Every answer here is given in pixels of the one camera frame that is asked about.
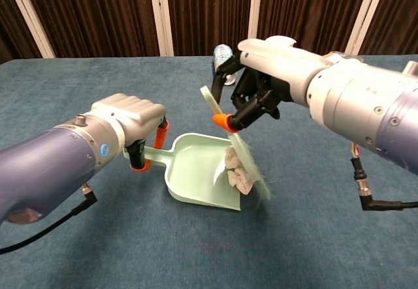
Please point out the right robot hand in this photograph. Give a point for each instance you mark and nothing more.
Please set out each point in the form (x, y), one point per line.
(281, 64)

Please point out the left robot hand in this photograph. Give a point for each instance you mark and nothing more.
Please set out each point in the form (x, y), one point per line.
(130, 111)

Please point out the mint green plastic dustpan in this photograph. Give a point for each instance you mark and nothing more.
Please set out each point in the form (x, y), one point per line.
(192, 171)

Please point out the mint green hand brush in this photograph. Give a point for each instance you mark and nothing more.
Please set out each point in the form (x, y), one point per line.
(239, 143)

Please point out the white paper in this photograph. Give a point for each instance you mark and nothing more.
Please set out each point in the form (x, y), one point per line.
(236, 178)

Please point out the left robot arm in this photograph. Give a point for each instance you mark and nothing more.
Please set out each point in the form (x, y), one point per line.
(49, 165)

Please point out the white plastic cup with lid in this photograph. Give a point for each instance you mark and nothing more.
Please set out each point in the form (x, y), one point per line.
(284, 40)

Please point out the white blue drink can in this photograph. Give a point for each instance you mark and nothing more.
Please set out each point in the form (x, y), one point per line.
(222, 55)

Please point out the yellow snack package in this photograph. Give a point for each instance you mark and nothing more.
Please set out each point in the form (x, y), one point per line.
(339, 55)

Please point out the dark brown pleated curtain panel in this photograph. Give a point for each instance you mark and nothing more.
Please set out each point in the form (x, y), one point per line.
(398, 11)
(9, 31)
(98, 15)
(310, 8)
(209, 8)

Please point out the blue felt table mat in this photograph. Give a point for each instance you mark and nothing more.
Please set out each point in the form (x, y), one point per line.
(98, 263)

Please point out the white partition frame post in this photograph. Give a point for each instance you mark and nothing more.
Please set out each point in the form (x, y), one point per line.
(364, 11)
(160, 15)
(255, 11)
(29, 15)

